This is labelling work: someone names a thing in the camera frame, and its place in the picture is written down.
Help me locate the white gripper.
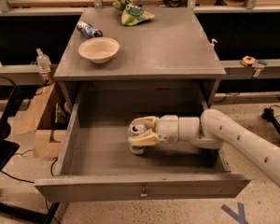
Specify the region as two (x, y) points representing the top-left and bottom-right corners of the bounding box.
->
(128, 115), (178, 147)

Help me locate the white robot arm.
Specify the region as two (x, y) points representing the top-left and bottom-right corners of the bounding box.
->
(128, 109), (280, 188)

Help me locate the grey open top drawer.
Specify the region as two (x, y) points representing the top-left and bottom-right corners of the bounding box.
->
(35, 83), (250, 203)

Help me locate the beige bowl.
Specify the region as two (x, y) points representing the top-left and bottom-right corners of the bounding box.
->
(78, 37), (119, 63)

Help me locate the cardboard box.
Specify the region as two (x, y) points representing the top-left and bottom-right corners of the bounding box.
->
(15, 83), (67, 158)

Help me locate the green chip bag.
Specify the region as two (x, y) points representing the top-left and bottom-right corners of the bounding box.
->
(112, 0), (155, 26)

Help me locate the blue plastic bottle lying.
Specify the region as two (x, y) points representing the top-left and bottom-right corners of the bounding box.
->
(77, 21), (103, 39)

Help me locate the black tripod stand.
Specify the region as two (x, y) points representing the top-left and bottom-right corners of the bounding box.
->
(261, 108), (280, 135)

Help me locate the clear sanitizer bottle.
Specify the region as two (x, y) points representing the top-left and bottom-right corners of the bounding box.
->
(36, 49), (51, 72)

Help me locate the black chair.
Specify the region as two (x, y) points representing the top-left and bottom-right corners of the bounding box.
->
(0, 77), (59, 224)

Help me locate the metal drawer handle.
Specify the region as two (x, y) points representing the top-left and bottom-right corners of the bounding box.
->
(139, 188), (148, 198)

